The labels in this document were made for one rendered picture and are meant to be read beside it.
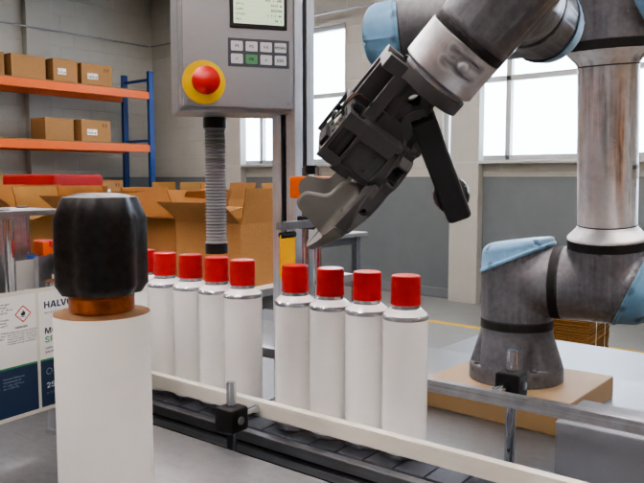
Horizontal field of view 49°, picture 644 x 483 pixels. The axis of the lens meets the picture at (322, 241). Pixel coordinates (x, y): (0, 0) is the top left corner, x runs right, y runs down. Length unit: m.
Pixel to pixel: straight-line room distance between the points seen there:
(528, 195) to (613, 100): 5.57
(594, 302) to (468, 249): 5.73
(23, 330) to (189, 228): 1.96
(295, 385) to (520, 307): 0.42
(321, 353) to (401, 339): 0.11
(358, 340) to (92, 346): 0.30
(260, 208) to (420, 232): 4.64
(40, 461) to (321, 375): 0.33
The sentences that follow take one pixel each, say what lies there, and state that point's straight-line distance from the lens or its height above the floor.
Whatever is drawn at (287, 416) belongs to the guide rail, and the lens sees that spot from 0.88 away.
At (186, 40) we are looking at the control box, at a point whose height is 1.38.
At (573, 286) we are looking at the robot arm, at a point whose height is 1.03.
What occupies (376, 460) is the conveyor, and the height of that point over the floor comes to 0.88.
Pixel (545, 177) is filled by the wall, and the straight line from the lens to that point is 6.59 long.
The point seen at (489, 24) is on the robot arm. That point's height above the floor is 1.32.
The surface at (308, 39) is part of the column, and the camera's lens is 1.08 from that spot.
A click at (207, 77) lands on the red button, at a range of 0.99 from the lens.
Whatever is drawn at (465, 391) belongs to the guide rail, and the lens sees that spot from 0.82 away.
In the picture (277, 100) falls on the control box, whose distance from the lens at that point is 1.04.
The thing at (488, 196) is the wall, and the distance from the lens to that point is 6.82.
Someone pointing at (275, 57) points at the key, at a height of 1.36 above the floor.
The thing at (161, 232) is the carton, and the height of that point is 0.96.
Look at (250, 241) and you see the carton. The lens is 2.66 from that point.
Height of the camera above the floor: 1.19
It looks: 5 degrees down
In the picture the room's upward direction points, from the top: straight up
